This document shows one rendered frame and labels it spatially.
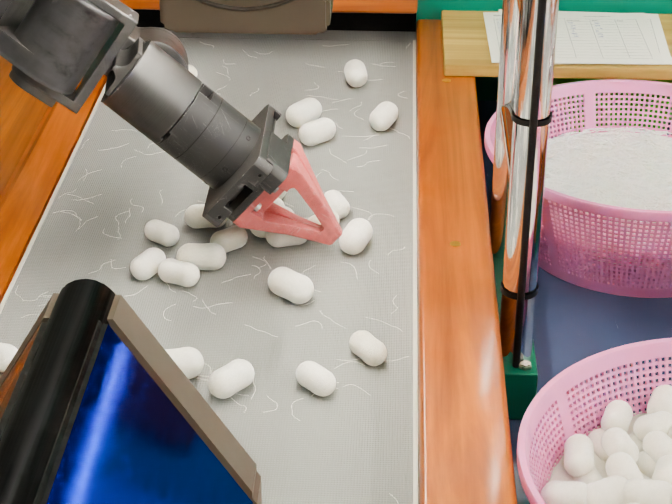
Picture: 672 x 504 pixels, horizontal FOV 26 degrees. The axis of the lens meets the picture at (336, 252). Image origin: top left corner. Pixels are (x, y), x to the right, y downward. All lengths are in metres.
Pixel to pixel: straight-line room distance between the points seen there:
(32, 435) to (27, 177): 0.92
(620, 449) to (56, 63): 0.46
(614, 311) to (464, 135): 0.20
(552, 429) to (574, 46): 0.58
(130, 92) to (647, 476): 0.44
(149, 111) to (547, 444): 0.37
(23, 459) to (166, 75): 0.77
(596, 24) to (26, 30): 0.64
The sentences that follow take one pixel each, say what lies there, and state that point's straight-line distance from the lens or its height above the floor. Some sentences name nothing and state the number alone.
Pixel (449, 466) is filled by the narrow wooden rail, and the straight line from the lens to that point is 0.86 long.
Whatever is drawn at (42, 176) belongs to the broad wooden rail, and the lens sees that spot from 1.23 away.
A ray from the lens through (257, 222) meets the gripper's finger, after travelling 1.08.
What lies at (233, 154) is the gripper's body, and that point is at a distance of 1.05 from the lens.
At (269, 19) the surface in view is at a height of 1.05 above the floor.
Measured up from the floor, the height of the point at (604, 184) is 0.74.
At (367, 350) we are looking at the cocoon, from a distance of 0.97.
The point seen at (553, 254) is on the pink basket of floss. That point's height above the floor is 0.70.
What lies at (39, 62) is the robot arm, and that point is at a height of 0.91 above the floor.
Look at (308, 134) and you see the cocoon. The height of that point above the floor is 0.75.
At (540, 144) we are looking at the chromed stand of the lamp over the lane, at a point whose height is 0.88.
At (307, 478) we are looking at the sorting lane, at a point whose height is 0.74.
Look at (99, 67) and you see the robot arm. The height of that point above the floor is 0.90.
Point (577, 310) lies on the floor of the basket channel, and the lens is 1.18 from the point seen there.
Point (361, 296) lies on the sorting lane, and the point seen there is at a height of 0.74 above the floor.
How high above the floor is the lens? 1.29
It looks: 29 degrees down
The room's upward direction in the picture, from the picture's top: straight up
